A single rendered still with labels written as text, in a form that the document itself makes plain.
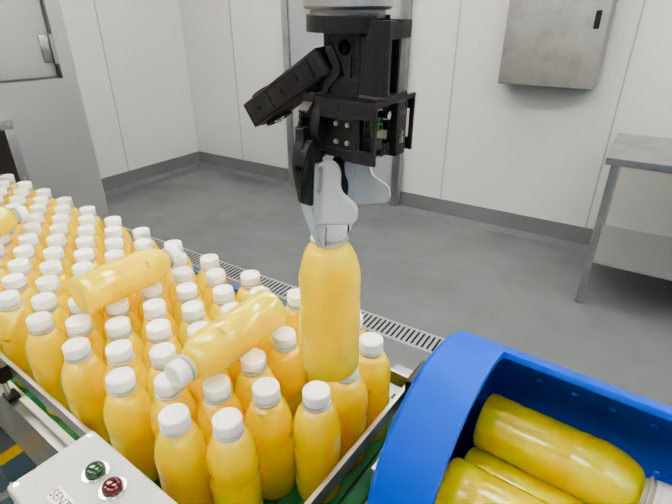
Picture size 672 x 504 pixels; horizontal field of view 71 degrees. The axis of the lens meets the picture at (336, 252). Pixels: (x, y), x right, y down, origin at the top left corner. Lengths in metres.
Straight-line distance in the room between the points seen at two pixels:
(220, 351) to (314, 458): 0.20
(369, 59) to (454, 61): 3.56
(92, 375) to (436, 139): 3.55
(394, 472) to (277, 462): 0.28
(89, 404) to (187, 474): 0.25
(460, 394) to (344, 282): 0.16
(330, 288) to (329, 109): 0.19
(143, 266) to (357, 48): 0.63
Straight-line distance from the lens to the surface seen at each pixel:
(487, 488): 0.55
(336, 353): 0.55
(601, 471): 0.60
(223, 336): 0.69
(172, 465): 0.70
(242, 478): 0.69
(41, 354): 0.97
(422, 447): 0.49
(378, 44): 0.40
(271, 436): 0.71
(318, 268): 0.49
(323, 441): 0.70
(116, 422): 0.78
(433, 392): 0.50
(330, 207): 0.44
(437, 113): 4.04
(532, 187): 3.95
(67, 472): 0.66
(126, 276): 0.91
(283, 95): 0.46
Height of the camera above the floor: 1.56
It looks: 27 degrees down
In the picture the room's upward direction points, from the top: straight up
